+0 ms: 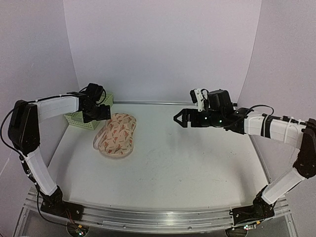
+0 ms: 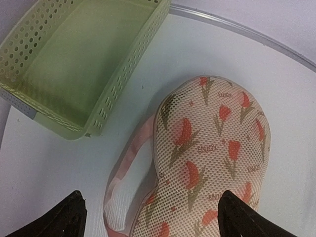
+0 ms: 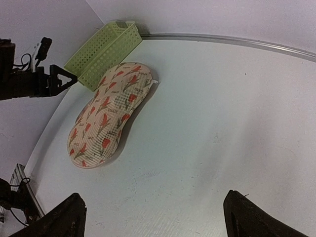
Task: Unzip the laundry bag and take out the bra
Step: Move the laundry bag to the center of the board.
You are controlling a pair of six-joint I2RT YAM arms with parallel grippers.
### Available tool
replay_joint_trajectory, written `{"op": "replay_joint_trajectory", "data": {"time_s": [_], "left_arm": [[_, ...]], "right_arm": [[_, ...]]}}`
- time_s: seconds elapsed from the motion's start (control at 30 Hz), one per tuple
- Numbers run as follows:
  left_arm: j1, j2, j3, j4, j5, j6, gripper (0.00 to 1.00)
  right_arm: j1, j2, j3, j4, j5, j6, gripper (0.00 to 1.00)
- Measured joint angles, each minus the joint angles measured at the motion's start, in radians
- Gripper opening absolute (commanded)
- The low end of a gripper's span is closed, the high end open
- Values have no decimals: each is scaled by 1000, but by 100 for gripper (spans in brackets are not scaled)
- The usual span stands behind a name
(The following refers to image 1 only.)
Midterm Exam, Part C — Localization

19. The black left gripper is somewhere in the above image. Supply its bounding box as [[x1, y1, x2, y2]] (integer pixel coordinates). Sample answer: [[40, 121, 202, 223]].
[[83, 103, 112, 123]]

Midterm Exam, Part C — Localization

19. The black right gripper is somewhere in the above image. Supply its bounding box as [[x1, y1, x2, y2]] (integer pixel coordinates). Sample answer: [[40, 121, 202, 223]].
[[174, 109, 224, 128]]

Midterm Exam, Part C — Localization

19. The green plastic basket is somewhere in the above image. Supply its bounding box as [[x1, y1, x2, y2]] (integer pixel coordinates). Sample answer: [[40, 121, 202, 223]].
[[64, 92, 115, 131]]

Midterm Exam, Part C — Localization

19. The floral mesh laundry bag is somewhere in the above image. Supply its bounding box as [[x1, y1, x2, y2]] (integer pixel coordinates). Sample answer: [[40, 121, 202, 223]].
[[93, 113, 137, 158]]

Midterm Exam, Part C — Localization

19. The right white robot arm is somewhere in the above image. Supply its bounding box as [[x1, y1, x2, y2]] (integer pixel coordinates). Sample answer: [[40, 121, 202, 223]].
[[173, 89, 316, 219]]

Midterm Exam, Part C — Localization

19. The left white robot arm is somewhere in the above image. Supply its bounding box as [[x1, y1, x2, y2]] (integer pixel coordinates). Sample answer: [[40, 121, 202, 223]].
[[1, 83, 111, 196]]

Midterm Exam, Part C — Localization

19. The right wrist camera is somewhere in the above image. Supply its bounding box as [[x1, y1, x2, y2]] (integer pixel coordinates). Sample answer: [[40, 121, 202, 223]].
[[190, 88, 209, 112]]

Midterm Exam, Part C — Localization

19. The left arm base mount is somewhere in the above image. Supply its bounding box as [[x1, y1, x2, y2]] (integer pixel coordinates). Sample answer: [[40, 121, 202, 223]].
[[39, 186, 84, 221]]

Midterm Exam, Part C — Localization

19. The aluminium front rail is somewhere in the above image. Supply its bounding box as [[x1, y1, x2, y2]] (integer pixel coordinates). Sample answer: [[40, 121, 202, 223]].
[[25, 188, 290, 234]]

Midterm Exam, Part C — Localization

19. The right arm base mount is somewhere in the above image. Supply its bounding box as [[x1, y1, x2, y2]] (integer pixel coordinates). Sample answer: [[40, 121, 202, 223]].
[[229, 197, 275, 227]]

